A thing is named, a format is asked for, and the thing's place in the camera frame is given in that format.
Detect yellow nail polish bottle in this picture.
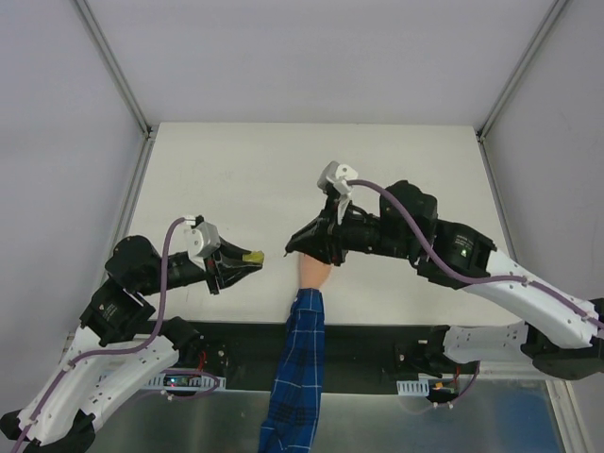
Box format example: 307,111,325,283
242,251,264,265

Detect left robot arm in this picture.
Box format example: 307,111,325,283
1,235,264,452

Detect blue plaid sleeve forearm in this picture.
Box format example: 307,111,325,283
258,289,326,452

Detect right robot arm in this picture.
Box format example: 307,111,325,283
285,179,603,380

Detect person's hand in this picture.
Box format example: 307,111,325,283
298,254,332,290

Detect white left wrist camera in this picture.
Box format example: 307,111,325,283
184,215,221,261

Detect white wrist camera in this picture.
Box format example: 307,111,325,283
317,160,359,225
184,215,221,261

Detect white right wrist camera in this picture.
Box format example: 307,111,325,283
317,160,359,225

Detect aluminium table edge rail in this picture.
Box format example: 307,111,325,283
89,129,157,300

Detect left white cable duct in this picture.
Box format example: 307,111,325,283
143,373,226,392

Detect white cable duct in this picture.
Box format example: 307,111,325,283
396,378,430,397
143,373,226,392

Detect right white cable duct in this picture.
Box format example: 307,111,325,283
396,378,430,397

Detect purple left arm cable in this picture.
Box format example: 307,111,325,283
8,217,223,449

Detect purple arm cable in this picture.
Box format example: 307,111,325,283
8,217,223,449
351,178,604,416

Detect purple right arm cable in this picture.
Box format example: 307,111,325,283
351,178,604,416

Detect left aluminium frame post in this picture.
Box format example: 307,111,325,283
71,0,153,139

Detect aluminium frame post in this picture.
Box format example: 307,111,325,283
71,0,153,139
476,0,573,143

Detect right aluminium frame post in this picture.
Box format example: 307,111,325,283
476,0,573,143

